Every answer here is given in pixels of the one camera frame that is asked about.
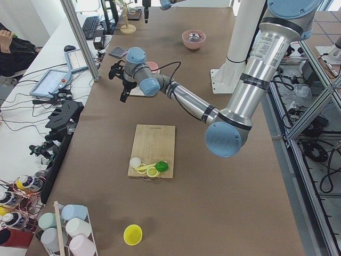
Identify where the black computer mouse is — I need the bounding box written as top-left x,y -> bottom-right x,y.
63,45 -> 76,52

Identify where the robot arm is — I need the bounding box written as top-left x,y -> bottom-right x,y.
142,0 -> 180,23
119,1 -> 320,157

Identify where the teach pendant tablet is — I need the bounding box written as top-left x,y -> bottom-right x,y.
64,49 -> 88,74
30,69 -> 71,98

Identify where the black tray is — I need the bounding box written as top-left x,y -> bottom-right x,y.
127,9 -> 142,21

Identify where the pink plastic cup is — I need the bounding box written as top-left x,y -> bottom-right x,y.
69,234 -> 96,256

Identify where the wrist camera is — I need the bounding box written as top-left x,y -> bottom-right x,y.
108,60 -> 125,80

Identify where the bamboo cutting board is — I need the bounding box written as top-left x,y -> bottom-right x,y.
131,124 -> 175,179

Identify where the black keyboard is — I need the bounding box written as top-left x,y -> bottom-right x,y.
82,16 -> 100,40

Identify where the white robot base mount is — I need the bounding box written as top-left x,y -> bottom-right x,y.
210,0 -> 266,94

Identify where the cream rabbit serving tray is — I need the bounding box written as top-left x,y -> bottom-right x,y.
129,86 -> 145,97

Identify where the blue plastic cup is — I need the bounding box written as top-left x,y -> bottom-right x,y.
61,204 -> 87,221

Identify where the small pink bowl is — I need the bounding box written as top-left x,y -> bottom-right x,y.
146,61 -> 159,70

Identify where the grey plastic cup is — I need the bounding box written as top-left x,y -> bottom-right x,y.
40,228 -> 60,252

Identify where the white paint bottle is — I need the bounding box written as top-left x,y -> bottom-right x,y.
2,212 -> 29,230

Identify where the wooden mug tree stand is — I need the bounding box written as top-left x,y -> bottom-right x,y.
114,0 -> 136,34

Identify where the lemon slice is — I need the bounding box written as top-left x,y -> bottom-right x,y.
135,164 -> 148,174
146,166 -> 160,178

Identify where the large pink bowl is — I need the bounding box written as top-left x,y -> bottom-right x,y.
182,29 -> 206,50

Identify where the folded grey cloth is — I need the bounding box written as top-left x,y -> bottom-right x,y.
109,46 -> 127,59

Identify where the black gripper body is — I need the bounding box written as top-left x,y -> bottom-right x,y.
142,0 -> 151,12
123,78 -> 137,93

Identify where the white plastic cup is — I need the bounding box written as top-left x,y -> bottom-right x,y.
66,218 -> 91,237

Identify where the green lime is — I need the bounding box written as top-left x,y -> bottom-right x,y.
155,161 -> 169,172

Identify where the black power adapter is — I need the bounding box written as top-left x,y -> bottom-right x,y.
93,30 -> 105,50

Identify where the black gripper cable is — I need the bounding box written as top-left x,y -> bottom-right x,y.
151,61 -> 208,119

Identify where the green plastic cup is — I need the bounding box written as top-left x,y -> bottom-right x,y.
38,213 -> 57,230

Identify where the white wire cup rack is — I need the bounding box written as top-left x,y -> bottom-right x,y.
36,201 -> 99,255

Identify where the aluminium frame post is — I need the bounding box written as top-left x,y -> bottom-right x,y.
60,0 -> 100,82

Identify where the yellow paint bottle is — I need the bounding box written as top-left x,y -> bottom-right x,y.
16,175 -> 44,193

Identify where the person in black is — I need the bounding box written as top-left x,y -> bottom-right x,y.
1,23 -> 42,77

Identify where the red cup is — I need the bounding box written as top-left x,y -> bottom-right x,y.
1,229 -> 34,249

